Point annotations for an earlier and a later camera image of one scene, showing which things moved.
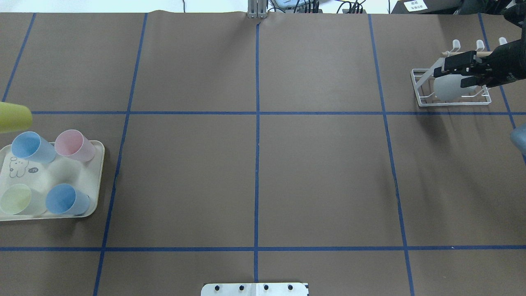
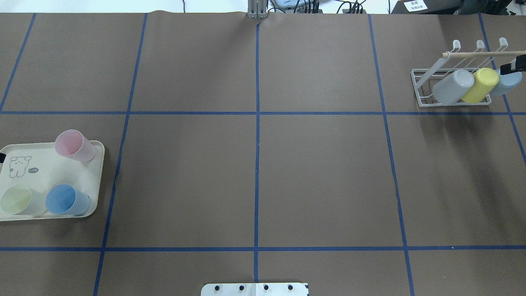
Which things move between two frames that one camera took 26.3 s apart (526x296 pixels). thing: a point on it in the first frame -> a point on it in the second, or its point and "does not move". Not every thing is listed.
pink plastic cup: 72,143 does not move
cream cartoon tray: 86,176 does not move
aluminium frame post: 257,9 does not move
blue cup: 28,145 -> 506,83
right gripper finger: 464,63 -> 518,64
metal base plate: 254,289 does not move
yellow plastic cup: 14,117 -> 485,79
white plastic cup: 448,88 does not move
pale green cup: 23,200 does not move
